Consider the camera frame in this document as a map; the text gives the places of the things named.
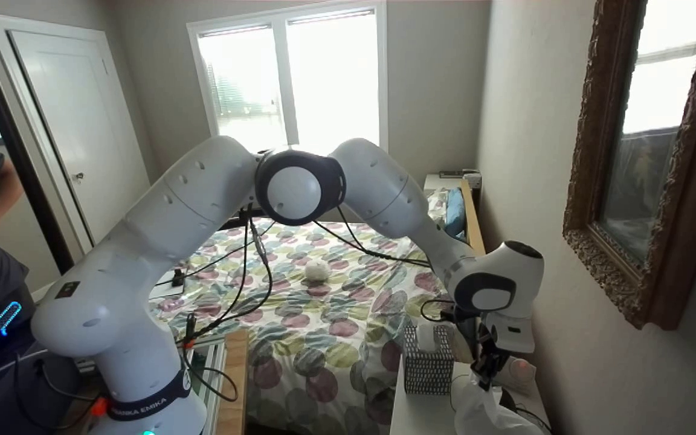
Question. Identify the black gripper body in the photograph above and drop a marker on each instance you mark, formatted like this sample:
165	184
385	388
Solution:
490	359

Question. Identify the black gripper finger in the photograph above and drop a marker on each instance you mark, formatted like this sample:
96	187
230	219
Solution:
507	376
483	381

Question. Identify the white paper towel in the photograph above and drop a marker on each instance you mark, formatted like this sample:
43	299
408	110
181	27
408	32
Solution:
478	411

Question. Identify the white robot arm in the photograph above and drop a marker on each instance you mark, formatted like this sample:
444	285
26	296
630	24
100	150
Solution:
100	308

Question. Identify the white bedside cabinet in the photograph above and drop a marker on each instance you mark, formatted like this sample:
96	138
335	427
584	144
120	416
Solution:
434	413

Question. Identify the pink salt lamp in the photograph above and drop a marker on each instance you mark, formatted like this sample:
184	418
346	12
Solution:
525	378

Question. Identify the patterned tissue box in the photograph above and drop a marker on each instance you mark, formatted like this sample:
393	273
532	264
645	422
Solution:
430	359

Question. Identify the blue pillow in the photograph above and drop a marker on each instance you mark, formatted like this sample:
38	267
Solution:
445	207

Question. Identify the wooden bed headboard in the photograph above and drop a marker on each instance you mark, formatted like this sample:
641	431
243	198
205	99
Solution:
469	193

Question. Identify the floral bed cover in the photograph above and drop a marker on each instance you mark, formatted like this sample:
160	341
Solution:
322	359

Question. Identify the small white ball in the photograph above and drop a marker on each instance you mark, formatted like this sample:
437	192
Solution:
315	273

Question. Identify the ornate framed mirror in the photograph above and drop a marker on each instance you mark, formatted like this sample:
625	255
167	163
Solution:
631	193

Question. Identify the wooden bed footboard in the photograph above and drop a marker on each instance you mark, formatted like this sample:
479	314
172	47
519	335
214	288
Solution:
233	409

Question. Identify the white framed window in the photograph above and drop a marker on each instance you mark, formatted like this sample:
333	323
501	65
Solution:
306	75

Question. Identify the white door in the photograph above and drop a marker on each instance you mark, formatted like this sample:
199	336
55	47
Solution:
69	86

